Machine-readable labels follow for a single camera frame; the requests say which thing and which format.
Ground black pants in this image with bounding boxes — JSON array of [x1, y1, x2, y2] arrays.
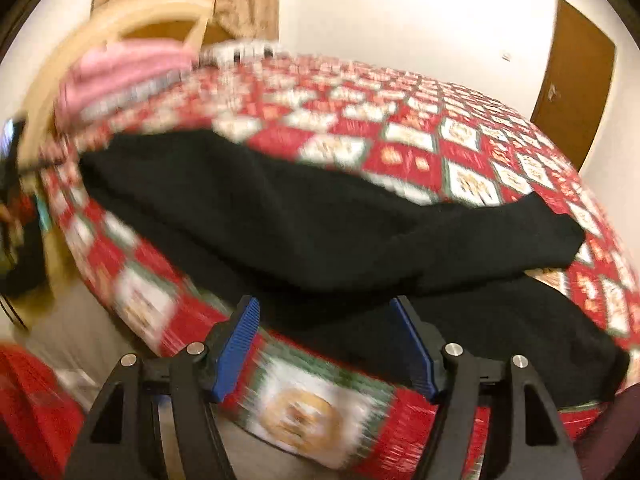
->
[[79, 130, 629, 408]]

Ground red christmas patterned bedspread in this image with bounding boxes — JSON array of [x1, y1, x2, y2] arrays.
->
[[40, 56, 639, 479]]

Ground red mesh chair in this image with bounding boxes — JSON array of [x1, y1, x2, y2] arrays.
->
[[1, 342, 85, 479]]

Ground pile of clothes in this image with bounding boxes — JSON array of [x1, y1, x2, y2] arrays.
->
[[1, 117, 47, 298]]

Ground white patterned pillow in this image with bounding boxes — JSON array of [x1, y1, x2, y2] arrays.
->
[[198, 39, 288, 67]]

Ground pink folded blanket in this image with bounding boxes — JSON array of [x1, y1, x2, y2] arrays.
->
[[54, 39, 198, 131]]

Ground brown wooden door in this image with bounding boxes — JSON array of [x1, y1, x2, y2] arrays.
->
[[532, 0, 616, 169]]

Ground cream wooden headboard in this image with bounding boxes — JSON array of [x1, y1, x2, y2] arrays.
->
[[17, 0, 216, 167]]

